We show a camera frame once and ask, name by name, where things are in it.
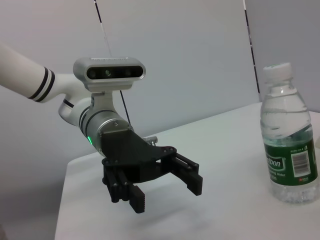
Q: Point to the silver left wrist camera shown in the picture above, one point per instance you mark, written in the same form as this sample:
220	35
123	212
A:
110	72

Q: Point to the white and silver left arm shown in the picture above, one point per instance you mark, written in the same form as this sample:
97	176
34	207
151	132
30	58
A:
30	77

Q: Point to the clear green-label water bottle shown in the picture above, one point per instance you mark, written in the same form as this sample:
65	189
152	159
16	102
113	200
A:
287	140

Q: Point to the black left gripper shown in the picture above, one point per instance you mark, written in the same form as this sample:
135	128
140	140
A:
135	155

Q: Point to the silver left gripper connector stud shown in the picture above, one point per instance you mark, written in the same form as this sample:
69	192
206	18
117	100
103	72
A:
151	140

